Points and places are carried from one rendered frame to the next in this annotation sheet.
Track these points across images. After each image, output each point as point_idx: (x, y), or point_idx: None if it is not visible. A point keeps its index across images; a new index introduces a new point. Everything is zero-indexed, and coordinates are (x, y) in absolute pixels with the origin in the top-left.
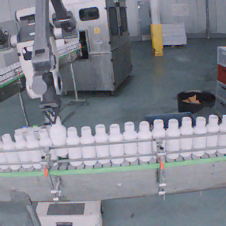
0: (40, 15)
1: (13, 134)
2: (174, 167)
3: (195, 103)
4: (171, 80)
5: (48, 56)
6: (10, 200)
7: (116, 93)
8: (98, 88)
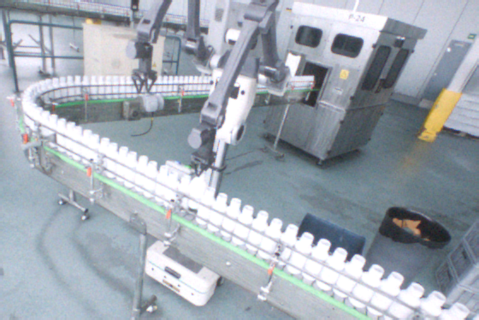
0: (231, 65)
1: (183, 151)
2: (287, 281)
3: (406, 231)
4: (414, 182)
5: (216, 115)
6: (128, 221)
7: (324, 164)
8: (306, 148)
